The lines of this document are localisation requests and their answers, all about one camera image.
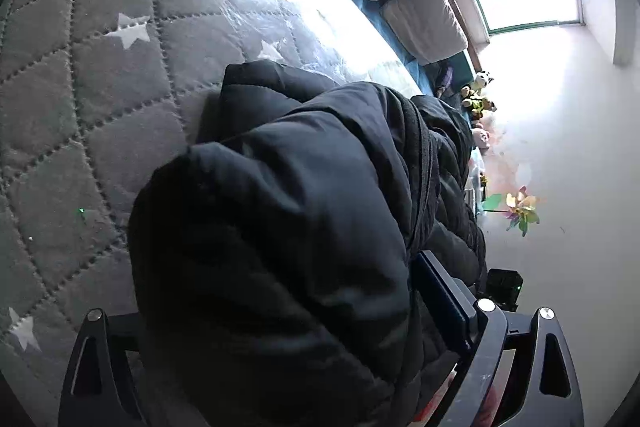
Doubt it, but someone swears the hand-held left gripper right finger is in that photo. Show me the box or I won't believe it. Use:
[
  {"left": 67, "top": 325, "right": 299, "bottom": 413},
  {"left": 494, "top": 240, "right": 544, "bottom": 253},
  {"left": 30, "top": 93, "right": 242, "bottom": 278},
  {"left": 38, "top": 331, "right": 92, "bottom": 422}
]
[{"left": 412, "top": 249, "right": 586, "bottom": 427}]

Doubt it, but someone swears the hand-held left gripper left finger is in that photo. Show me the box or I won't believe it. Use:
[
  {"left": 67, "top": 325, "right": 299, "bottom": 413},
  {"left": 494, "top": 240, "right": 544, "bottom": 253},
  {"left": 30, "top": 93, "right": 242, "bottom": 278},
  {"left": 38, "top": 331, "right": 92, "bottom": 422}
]
[{"left": 57, "top": 307, "right": 151, "bottom": 427}]

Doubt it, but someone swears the black puffer jacket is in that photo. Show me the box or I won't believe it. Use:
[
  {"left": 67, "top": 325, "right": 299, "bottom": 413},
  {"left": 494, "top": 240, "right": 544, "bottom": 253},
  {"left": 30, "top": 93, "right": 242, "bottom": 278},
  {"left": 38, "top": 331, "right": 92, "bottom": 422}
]
[{"left": 127, "top": 59, "right": 488, "bottom": 427}]

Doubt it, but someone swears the colourful pinwheel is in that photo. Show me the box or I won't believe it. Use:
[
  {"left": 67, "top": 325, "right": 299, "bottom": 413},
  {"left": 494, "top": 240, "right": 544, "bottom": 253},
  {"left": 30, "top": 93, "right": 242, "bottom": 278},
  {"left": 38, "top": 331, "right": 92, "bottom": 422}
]
[{"left": 482, "top": 186, "right": 541, "bottom": 238}]

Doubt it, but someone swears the clear plastic bag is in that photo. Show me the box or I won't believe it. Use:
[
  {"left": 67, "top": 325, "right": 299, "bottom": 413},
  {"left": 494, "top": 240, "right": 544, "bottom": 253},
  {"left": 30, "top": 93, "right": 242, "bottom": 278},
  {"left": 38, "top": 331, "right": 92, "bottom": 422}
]
[{"left": 466, "top": 152, "right": 491, "bottom": 212}]

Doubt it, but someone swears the pink plush toy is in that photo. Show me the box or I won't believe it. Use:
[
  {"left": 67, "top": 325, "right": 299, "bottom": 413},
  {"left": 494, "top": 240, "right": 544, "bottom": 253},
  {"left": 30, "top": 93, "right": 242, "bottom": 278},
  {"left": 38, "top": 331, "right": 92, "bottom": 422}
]
[{"left": 471, "top": 127, "right": 493, "bottom": 152}]

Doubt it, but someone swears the black and white plush dog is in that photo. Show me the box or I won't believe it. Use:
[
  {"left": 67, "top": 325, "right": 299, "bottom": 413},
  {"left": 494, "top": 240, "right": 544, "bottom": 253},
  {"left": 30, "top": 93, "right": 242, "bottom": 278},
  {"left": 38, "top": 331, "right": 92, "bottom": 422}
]
[{"left": 470, "top": 71, "right": 496, "bottom": 94}]

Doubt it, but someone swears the purple plush toy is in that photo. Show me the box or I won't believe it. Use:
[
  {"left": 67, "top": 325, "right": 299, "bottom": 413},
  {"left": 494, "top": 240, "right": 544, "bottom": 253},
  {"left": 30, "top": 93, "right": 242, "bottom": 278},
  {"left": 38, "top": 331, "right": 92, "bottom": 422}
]
[{"left": 434, "top": 63, "right": 456, "bottom": 98}]

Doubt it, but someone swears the blue quilted bed sheet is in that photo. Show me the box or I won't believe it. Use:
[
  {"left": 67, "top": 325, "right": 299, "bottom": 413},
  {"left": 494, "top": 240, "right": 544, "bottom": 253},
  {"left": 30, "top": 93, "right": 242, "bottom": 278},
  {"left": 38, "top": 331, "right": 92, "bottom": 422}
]
[{"left": 240, "top": 0, "right": 476, "bottom": 128}]

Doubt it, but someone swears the white pillow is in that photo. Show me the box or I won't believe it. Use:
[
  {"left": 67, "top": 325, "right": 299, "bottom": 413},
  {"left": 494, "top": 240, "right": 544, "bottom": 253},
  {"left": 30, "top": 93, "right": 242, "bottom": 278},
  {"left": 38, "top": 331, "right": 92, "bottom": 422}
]
[{"left": 380, "top": 0, "right": 470, "bottom": 66}]

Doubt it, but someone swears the grey star quilted mattress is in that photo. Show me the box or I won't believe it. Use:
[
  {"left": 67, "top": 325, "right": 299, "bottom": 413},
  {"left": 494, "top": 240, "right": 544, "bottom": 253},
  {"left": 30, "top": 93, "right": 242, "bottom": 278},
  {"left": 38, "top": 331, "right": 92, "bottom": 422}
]
[{"left": 0, "top": 0, "right": 426, "bottom": 360}]

